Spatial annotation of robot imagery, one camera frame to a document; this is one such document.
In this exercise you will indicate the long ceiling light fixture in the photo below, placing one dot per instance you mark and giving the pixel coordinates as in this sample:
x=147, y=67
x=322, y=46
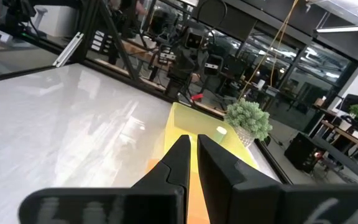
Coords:
x=337, y=29

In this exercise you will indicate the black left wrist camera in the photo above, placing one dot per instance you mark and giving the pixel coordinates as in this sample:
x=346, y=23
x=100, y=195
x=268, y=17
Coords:
x=194, y=39

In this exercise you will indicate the yellow translucent plastic bin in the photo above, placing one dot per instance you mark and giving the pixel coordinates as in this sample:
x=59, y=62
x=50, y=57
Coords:
x=194, y=119

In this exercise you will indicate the wooden office desk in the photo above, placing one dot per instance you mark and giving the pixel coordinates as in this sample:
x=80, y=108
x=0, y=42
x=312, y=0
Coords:
x=346, y=135

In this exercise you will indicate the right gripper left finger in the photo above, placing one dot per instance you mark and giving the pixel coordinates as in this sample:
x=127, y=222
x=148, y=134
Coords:
x=163, y=196

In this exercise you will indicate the yellow-green medicine bottle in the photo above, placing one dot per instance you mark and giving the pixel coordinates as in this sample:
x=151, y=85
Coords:
x=219, y=134

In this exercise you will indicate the black desk monitor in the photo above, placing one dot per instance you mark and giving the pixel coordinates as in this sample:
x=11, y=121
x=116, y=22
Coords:
x=350, y=101

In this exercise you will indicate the black background robot arm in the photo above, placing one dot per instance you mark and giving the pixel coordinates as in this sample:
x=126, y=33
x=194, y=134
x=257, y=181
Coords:
x=14, y=18

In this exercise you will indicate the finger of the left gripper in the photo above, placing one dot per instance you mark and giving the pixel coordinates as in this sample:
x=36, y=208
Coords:
x=213, y=66
x=168, y=55

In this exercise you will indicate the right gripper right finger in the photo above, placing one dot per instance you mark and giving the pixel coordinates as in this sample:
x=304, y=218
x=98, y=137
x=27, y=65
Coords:
x=247, y=199

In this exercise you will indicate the silver aluminium extrusion piece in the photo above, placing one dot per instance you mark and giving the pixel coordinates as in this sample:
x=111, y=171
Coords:
x=68, y=49

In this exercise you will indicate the green artificial potted plant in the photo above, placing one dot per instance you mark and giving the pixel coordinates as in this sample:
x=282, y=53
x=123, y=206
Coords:
x=249, y=119

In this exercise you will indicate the black floor case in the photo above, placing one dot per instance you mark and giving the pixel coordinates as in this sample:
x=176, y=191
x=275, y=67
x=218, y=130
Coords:
x=303, y=152

